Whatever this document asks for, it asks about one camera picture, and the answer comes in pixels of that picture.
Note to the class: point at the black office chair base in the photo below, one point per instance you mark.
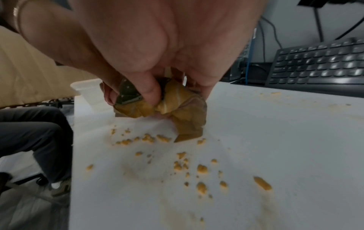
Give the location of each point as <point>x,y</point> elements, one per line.
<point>41,179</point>

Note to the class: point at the black keyboard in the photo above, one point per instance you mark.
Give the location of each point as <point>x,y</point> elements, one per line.
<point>312,65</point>

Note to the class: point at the person's right hand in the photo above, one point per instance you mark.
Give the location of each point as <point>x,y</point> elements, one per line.
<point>170,33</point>

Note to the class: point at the scattered yellow crumbs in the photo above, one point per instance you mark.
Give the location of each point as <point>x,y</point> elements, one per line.
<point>202,168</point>

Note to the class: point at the clear plastic floor sheet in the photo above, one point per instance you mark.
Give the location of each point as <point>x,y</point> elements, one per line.
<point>28,213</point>

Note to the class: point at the person's left hand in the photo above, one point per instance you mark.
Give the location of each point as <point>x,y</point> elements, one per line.
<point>56,33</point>

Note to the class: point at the white partition panel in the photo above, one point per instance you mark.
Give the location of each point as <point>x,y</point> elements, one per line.
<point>290,27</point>

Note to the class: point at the brown cardboard box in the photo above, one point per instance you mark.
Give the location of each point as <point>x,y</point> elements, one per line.
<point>28,74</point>

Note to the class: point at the translucent plastic container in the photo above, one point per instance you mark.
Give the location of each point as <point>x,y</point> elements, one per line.
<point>91,94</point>

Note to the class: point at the yellow and green cleaning cloth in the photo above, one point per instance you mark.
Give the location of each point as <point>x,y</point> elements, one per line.
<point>176,105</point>

